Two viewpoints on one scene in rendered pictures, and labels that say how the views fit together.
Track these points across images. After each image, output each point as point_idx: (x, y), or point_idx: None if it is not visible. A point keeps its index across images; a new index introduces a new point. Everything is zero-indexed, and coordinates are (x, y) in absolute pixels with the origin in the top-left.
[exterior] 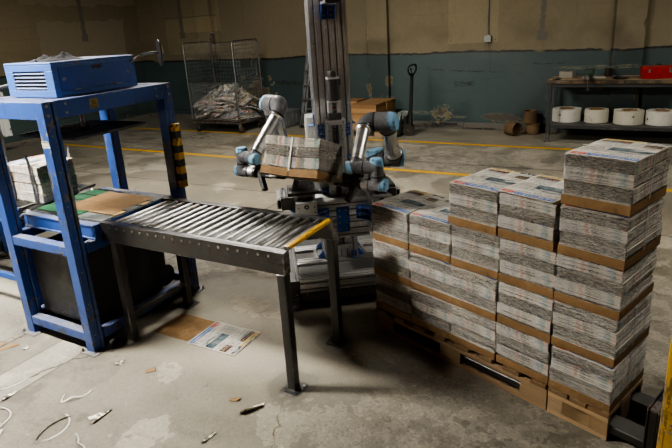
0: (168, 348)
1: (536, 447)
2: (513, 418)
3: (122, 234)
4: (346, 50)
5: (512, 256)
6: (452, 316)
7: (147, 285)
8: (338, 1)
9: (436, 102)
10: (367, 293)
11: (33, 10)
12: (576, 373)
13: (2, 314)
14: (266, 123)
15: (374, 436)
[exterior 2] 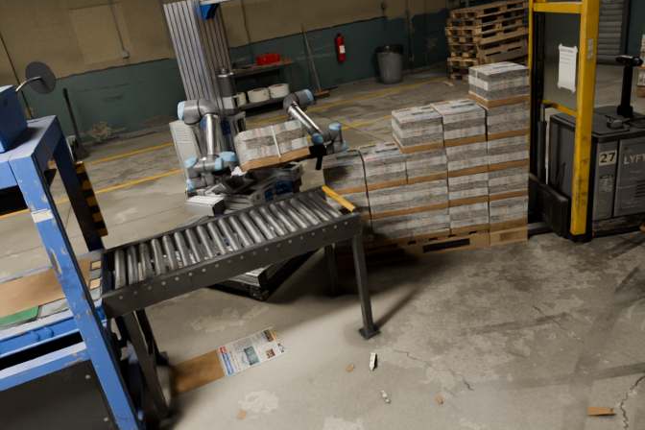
0: (219, 393)
1: (515, 260)
2: (487, 257)
3: (146, 294)
4: (226, 47)
5: (457, 156)
6: (413, 222)
7: (117, 363)
8: None
9: (91, 122)
10: (303, 254)
11: None
12: (506, 210)
13: None
14: (210, 127)
15: (458, 312)
